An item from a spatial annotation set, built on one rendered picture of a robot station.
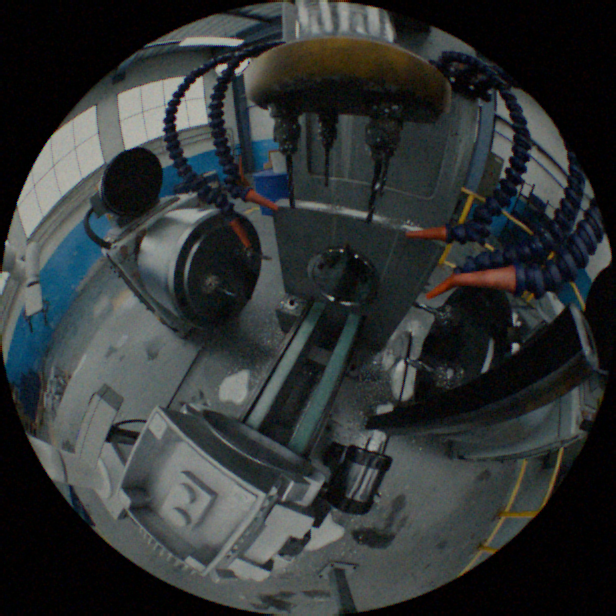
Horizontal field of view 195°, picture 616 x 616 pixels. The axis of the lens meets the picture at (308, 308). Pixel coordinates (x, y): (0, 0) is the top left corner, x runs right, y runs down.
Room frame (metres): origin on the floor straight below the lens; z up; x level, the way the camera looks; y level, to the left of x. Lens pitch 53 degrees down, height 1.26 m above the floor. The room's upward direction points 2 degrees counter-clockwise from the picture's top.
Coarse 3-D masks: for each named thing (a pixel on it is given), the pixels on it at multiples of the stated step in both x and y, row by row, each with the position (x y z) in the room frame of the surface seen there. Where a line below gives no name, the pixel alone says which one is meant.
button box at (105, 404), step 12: (96, 396) -0.02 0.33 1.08; (108, 396) -0.01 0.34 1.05; (120, 396) 0.00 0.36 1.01; (96, 408) -0.04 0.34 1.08; (108, 408) -0.03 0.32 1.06; (84, 420) -0.07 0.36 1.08; (96, 420) -0.06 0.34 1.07; (108, 420) -0.05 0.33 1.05; (84, 432) -0.10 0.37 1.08; (96, 432) -0.09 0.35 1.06; (108, 432) -0.08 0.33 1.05; (84, 444) -0.13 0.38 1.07; (96, 444) -0.11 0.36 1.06; (84, 456) -0.15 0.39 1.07; (96, 456) -0.14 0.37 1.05
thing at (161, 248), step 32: (160, 224) 0.30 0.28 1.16; (192, 224) 0.25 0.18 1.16; (224, 224) 0.29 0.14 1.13; (160, 256) 0.21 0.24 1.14; (192, 256) 0.22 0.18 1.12; (224, 256) 0.27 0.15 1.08; (160, 288) 0.18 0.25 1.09; (192, 288) 0.19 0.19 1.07; (192, 320) 0.16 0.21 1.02; (224, 320) 0.21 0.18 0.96
